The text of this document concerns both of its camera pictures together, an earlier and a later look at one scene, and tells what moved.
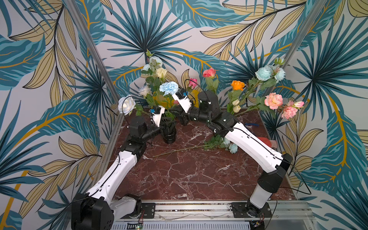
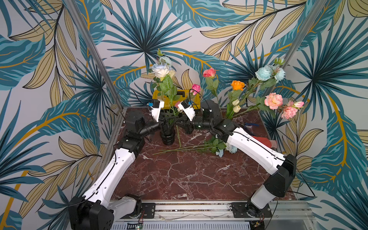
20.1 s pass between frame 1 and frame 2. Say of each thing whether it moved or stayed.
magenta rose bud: moved
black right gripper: moved
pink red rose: stayed
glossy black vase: stayed
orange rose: stayed
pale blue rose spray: stayed
